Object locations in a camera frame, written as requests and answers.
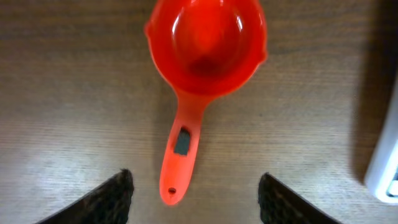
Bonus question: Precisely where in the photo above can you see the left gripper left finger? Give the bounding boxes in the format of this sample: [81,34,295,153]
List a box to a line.
[37,169,134,224]

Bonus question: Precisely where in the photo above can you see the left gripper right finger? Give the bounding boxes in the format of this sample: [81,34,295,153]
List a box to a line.
[258,172,339,224]

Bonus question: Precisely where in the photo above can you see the orange plastic measuring scoop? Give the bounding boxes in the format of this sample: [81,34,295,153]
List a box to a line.
[145,0,268,206]

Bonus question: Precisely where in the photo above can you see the white digital kitchen scale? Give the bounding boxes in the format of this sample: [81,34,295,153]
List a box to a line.
[364,81,397,205]

